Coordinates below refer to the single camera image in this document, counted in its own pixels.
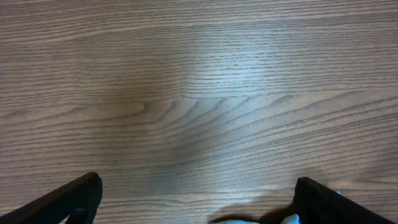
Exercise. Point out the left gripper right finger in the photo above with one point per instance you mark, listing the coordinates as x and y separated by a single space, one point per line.
317 204

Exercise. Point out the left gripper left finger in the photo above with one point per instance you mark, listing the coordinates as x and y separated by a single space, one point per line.
74 202

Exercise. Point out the light blue t-shirt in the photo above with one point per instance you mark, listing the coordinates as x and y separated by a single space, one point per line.
287 215

